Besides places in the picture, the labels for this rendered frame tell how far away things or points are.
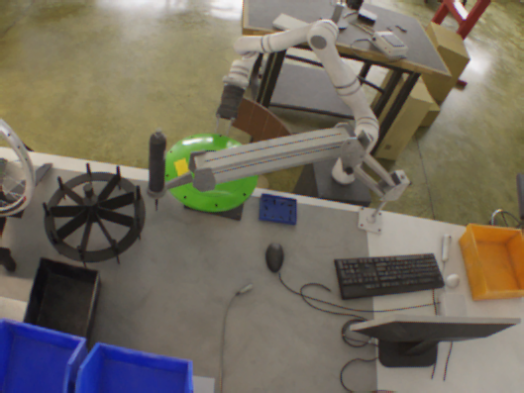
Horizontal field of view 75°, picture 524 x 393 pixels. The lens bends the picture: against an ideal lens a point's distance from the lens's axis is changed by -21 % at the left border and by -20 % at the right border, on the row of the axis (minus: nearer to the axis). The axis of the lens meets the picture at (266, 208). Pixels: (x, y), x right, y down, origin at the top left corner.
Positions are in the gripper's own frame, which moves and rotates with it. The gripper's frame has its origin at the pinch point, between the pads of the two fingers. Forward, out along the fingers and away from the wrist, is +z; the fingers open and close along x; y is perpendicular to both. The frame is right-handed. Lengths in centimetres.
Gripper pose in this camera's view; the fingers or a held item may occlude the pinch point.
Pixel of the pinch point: (221, 134)
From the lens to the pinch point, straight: 143.5
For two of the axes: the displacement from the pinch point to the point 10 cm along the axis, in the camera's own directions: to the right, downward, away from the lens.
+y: -1.0, -0.1, 10.0
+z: -2.4, 9.7, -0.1
